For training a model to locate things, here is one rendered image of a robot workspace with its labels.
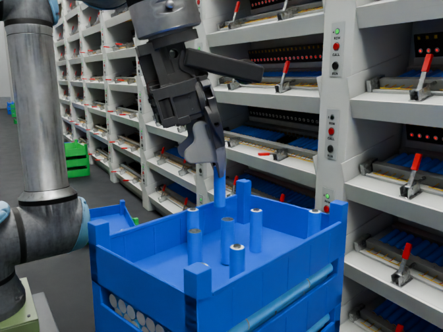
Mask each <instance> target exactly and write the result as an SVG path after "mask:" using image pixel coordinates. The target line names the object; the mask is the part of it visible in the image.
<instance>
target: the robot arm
mask: <svg viewBox="0 0 443 332"><path fill-rule="evenodd" d="M73 1H82V2H83V3H84V4H86V5H88V6H89V7H92V8H93V9H97V10H103V11H105V10H111V9H116V8H119V7H121V6H123V5H124V4H125V3H126V4H127V6H128V8H129V12H130V16H131V19H132V22H133V26H134V30H135V32H136V36H137V39H138V40H148V42H146V43H145V44H143V45H138V46H137V47H135V50H136V54H137V57H138V61H139V63H140V67H141V70H142V73H143V77H144V80H145V83H146V91H147V93H148V97H149V99H148V102H149V103H150V104H151V108H152V110H153V113H154V116H155V120H156V123H160V124H161V125H162V126H163V128H169V127H172V126H175V125H176V126H181V125H185V124H186V127H187V133H188V136H187V138H186V139H185V140H184V141H183V142H181V143H180V144H179V146H178V148H177V149H178V153H179V155H180V156H181V157H184V158H185V161H186V162H188V163H191V164H193V163H211V166H212V168H213V170H214V166H216V169H217V172H218V176H219V178H222V177H223V176H224V173H225V168H226V165H227V161H226V150H225V138H224V134H223V126H222V121H221V118H220V114H219V111H218V108H217V100H216V95H215V93H214V89H213V87H212V83H211V81H210V79H209V78H207V77H208V73H212V74H217V75H220V76H226V77H229V78H234V79H235V80H236V81H237V82H238V83H240V84H242V85H248V84H252V82H253V83H260V82H261V81H262V77H263V73H264V67H263V66H260V65H256V63H254V62H253V61H251V60H250V59H241V60H236V59H232V58H229V57H224V56H221V55H216V54H213V53H209V52H205V51H201V50H197V49H193V48H186V47H185V42H188V41H191V40H195V39H197V38H198V34H197V31H196V29H193V27H195V26H198V25H200V23H201V19H200V14H199V11H198V6H197V3H196V0H73ZM58 12H59V6H58V2H57V0H0V21H3V22H4V27H5V31H6V34H7V44H8V50H9V61H10V67H11V77H12V83H13V94H14V99H15V110H16V120H17V127H18V137H19V143H20V153H21V159H22V170H23V175H24V186H25V190H24V192H23V193H22V194H21V195H20V196H19V198H18V205H19V206H18V207H14V208H10V206H9V205H8V203H6V202H4V201H0V322H2V321H4V320H6V319H8V318H10V317H11V316H13V315H15V314H16V313H17V312H18V311H19V310H20V309H21V308H22V307H23V306H24V304H25V302H26V291H25V288H24V286H23V284H22V283H21V281H20V279H19V278H18V276H17V275H16V272H15V266H16V265H19V264H23V263H28V262H32V261H36V260H41V259H44V258H50V257H53V256H58V255H61V254H68V253H71V252H72V251H75V250H79V249H81V248H83V247H85V246H86V244H87V243H88V241H89V239H88V222H89V221H91V220H90V211H89V208H88V205H87V204H86V200H85V199H84V198H81V197H78V196H77V191H76V190H75V189H74V188H72V187H71V186H70V185H69V181H68V174H67V162H66V156H65V145H64V137H63V126H62V120H61V108H60V101H59V89H58V83H57V71H56V64H55V52H54V46H53V34H52V32H53V26H55V25H56V24H57V23H58V21H59V13H58ZM170 50H172V51H174V53H175V56H174V58H172V57H170V55H169V52H170Z"/></svg>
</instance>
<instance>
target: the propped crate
mask: <svg viewBox="0 0 443 332"><path fill-rule="evenodd" d="M89 211H90V220H91V221H93V220H97V219H103V220H106V221H108V222H109V233H110V234H111V233H114V232H117V231H120V230H121V229H126V228H129V227H133V226H136V225H135V224H134V221H133V219H132V218H131V216H130V214H129V212H128V210H127V209H126V207H125V201H124V200H120V204H118V205H114V206H105V207H97V208H93V209H89Z"/></svg>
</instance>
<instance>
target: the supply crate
mask: <svg viewBox="0 0 443 332"><path fill-rule="evenodd" d="M195 208H198V209H199V229H201V230H202V262H204V263H207V264H208V265H209V267H208V266H207V265H204V264H203V263H200V262H196V263H194V264H192V265H189V266H188V250H187V210H184V211H180V212H177V213H174V214H171V215H168V216H165V217H161V218H159V219H155V220H152V221H149V222H146V223H142V224H139V225H136V226H133V227H129V228H127V229H123V230H120V231H117V232H114V233H111V234H110V233H109V222H108V221H106V220H103V219H97V220H93V221H89V222H88V239H89V251H90V268H91V277H92V281H93V282H95V283H97V284H98V285H99V286H101V287H103V288H104V289H105V290H107V291H109V292H110V293H111V294H113V295H115V296H116V297H117V298H120V299H121V300H122V301H124V302H126V303H127V304H128V305H130V306H132V307H133V308H134V309H136V310H138V311H139V312H140V313H142V314H144V315H145V316H147V317H148V318H150V319H151V320H153V321H154V322H156V323H157V324H159V325H160V326H162V327H163V328H165V329H166V330H168V331H169V332H226V331H229V330H230V329H231V328H233V327H235V326H236V325H237V324H239V323H241V322H242V321H243V320H245V319H247V318H248V317H249V316H251V315H253V314H254V313H255V312H257V311H259V310H260V309H261V308H263V307H265V306H266V305H267V304H269V303H271V302H272V301H274V300H275V299H277V298H278V297H280V296H281V295H283V294H284V293H286V292H287V291H289V290H290V289H292V288H293V287H295V286H296V285H298V284H299V283H301V282H302V281H304V280H305V279H307V278H308V277H310V276H311V275H313V274H315V273H316V272H317V271H319V270H321V269H322V268H323V267H325V266H327V265H328V264H329V263H331V262H333V261H334V260H336V259H337V258H339V257H340V256H342V255H343V254H345V242H346V232H347V212H348V202H344V201H341V200H334V201H333V202H330V214H328V213H323V212H322V214H321V226H320V231H319V232H317V233H316V234H314V235H312V236H310V237H308V238H307V231H308V217H309V210H310V209H307V208H304V207H299V206H294V205H291V204H287V203H283V202H279V201H276V200H271V199H268V198H263V197H260V196H255V195H252V194H251V180H247V179H241V180H236V194H234V195H232V196H228V197H226V198H225V207H215V206H214V202H209V203H207V204H203V205H201V206H196V207H195ZM254 208H259V209H261V210H262V251H261V252H259V253H253V252H250V250H249V238H250V210H251V209H254ZM223 217H232V218H234V220H235V232H234V244H242V245H244V246H245V271H244V272H242V273H240V274H238V275H236V276H234V277H232V278H229V265H224V264H222V263H221V218H223Z"/></svg>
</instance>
